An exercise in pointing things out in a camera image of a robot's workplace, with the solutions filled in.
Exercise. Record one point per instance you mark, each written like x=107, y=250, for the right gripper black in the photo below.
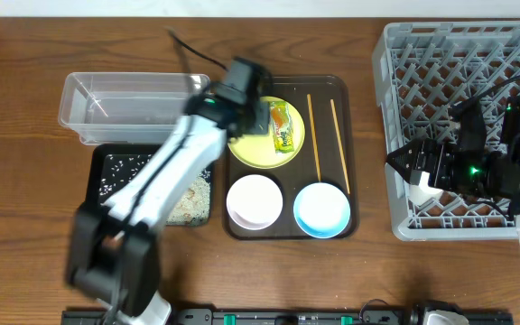
x=425, y=162

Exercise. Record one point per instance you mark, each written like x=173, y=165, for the white cup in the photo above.
x=419, y=189

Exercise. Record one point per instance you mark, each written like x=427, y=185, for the green snack wrapper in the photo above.
x=282, y=126

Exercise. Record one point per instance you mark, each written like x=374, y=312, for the white bowl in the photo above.
x=254, y=202

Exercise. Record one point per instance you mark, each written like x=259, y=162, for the leftover rice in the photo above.
x=194, y=206

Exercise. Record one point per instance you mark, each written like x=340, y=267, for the wooden chopstick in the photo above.
x=340, y=144
x=314, y=137

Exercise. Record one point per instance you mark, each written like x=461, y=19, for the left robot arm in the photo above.
x=113, y=255

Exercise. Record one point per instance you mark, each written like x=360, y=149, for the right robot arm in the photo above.
x=467, y=167

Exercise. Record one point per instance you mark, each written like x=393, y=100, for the grey dishwasher rack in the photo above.
x=419, y=69

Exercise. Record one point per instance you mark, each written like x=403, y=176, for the black food waste tray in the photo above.
x=113, y=166

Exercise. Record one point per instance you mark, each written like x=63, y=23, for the dark brown serving tray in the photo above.
x=300, y=171

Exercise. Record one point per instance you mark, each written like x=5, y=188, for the blue bowl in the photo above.
x=321, y=210

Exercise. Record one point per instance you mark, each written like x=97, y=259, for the yellow plate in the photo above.
x=258, y=150

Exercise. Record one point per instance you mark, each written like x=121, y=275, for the clear plastic bin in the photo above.
x=125, y=107

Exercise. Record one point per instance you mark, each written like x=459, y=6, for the black rail at table edge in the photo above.
x=433, y=312

